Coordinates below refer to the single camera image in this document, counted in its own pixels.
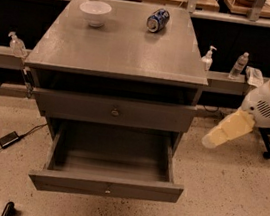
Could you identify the black caster leg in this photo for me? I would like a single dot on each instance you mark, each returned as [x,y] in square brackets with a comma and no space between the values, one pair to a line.
[266,141]

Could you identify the clear pump bottle left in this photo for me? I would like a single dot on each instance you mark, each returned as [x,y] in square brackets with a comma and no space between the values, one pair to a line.
[17,46]

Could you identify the grey top drawer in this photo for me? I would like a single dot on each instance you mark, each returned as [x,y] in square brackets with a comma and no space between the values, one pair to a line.
[114,110]

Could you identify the grey metal rail shelf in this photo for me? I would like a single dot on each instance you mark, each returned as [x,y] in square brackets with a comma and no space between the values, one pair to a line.
[212,81]

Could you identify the blue soda can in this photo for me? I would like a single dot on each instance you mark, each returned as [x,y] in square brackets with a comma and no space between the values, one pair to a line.
[158,20]

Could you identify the grey drawer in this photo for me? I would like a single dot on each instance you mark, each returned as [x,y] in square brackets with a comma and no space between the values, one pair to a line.
[114,110]
[111,161]

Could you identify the clear plastic water bottle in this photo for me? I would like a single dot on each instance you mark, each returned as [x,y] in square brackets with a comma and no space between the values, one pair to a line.
[239,65]

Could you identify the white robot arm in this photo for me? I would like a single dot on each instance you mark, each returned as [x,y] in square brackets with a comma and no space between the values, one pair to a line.
[253,112]

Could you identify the black power adapter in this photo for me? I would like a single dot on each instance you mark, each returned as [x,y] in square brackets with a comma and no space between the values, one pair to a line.
[9,139]

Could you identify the white ceramic bowl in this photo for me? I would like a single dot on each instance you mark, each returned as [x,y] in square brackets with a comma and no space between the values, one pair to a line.
[95,12]

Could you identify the grey wooden drawer cabinet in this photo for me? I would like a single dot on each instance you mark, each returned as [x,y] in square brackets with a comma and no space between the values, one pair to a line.
[125,39]

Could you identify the black object bottom edge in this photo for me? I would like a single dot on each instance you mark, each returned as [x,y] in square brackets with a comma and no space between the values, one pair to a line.
[9,209]

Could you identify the white pump sanitizer bottle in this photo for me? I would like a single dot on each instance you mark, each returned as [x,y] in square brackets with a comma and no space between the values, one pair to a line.
[207,59]

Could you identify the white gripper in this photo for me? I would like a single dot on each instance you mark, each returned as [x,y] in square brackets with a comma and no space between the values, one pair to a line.
[261,106]

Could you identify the crumpled plastic wrapper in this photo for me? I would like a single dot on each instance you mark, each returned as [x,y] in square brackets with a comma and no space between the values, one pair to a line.
[254,76]

